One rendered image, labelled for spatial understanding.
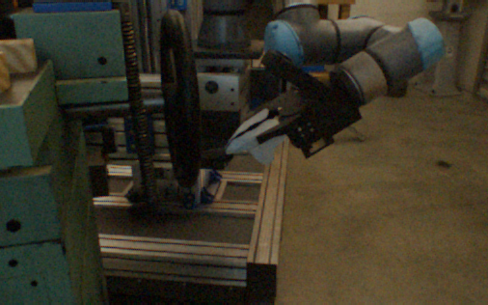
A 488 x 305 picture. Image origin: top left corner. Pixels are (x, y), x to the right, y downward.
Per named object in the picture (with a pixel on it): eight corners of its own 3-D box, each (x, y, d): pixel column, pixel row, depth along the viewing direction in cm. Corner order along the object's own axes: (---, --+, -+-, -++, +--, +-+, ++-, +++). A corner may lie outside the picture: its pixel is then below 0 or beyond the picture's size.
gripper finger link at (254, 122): (239, 174, 69) (289, 143, 69) (221, 145, 66) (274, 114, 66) (234, 164, 71) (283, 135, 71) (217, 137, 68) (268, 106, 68)
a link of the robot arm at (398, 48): (420, 51, 73) (454, 65, 66) (365, 84, 73) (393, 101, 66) (409, 9, 69) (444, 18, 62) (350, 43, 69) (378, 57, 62)
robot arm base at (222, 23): (203, 41, 131) (203, 7, 128) (253, 41, 130) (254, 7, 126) (192, 48, 118) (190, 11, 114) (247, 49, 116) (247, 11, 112)
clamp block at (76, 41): (126, 77, 62) (120, 11, 58) (23, 84, 58) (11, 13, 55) (122, 59, 75) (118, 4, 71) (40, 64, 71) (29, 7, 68)
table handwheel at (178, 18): (183, -30, 69) (176, 92, 92) (48, -29, 63) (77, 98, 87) (220, 113, 54) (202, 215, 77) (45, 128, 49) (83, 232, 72)
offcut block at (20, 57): (4, 68, 53) (-2, 40, 52) (38, 66, 54) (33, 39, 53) (-1, 74, 50) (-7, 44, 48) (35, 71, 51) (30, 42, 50)
